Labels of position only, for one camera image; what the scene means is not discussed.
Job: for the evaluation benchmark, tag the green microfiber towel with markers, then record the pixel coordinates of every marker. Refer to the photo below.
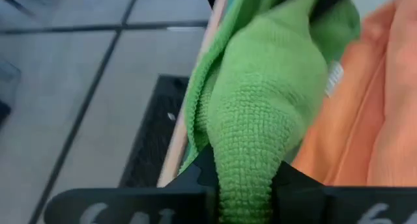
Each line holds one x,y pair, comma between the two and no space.
260,103

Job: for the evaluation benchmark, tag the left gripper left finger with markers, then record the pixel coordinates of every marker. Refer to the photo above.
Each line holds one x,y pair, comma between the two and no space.
205,178

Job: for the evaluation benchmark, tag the orange microfiber towel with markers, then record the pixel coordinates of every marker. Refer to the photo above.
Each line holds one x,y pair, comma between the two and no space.
365,120

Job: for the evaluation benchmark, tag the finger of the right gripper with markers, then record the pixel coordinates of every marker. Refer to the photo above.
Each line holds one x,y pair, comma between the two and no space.
325,2

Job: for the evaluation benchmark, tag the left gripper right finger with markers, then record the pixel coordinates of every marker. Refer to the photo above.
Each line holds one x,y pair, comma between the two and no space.
293,191

